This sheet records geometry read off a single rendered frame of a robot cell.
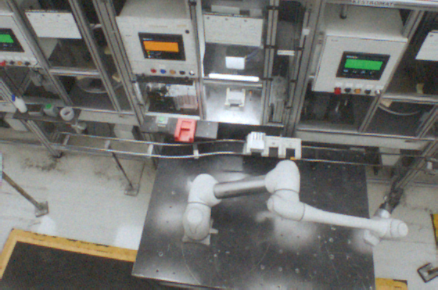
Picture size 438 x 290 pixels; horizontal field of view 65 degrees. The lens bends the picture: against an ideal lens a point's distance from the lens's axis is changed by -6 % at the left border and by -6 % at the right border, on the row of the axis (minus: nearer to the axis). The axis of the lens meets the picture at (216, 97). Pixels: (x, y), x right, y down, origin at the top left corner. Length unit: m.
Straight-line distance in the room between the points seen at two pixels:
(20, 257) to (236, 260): 1.94
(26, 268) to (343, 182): 2.63
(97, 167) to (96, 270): 0.96
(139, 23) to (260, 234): 1.51
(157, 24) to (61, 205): 2.17
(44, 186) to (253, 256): 2.16
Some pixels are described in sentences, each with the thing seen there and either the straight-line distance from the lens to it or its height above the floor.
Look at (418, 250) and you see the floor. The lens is 3.50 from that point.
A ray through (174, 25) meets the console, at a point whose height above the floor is 1.79.
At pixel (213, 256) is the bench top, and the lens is 2.45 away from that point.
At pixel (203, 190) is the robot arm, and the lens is 2.32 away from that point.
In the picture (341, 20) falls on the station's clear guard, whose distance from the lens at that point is 1.92.
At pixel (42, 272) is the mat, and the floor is 0.01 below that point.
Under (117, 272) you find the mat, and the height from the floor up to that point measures 0.01.
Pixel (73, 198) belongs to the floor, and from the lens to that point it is 3.61.
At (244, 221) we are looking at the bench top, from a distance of 2.51.
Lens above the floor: 3.06
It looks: 52 degrees down
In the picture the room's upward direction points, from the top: 4 degrees counter-clockwise
